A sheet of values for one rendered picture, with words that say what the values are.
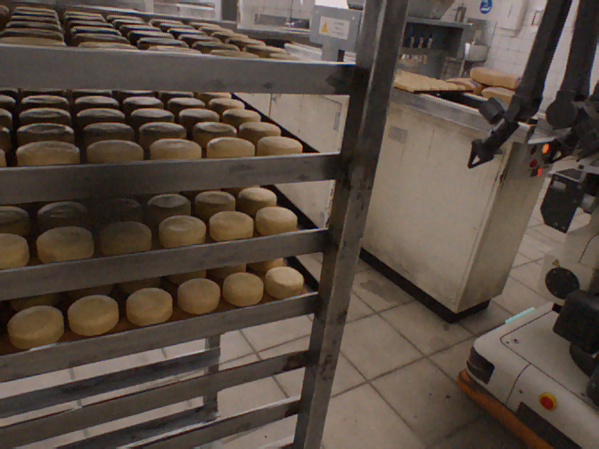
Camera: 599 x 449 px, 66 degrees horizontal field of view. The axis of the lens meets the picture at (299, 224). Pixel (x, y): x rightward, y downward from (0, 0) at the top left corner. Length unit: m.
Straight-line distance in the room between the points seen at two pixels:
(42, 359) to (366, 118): 0.39
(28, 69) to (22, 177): 0.08
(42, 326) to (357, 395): 1.31
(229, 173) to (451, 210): 1.59
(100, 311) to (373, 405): 1.27
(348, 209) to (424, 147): 1.55
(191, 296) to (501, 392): 1.28
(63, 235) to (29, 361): 0.12
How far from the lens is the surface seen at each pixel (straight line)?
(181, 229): 0.51
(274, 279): 0.59
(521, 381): 1.62
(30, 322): 0.55
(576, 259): 1.63
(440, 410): 1.76
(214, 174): 0.44
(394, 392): 1.76
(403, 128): 2.10
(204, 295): 0.56
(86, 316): 0.54
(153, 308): 0.54
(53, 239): 0.50
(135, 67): 0.40
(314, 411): 0.67
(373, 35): 0.45
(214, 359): 1.16
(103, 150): 0.46
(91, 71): 0.40
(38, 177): 0.42
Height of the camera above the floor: 1.21
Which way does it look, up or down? 26 degrees down
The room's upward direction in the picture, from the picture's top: 7 degrees clockwise
